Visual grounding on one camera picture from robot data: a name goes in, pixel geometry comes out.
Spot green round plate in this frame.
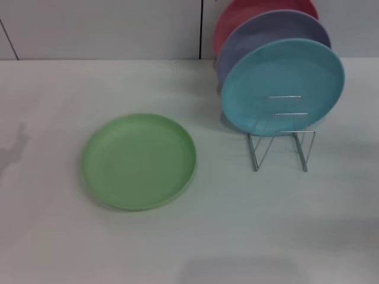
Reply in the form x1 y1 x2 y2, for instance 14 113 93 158
82 112 198 212

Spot turquoise round plate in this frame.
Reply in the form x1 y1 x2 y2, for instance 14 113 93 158
220 37 346 137

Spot purple round plate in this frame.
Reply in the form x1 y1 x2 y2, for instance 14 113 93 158
216 9 332 87

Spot red round plate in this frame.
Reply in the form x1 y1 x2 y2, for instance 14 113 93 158
213 0 320 60

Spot silver wire plate rack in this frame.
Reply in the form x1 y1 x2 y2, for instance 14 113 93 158
247 95 316 173

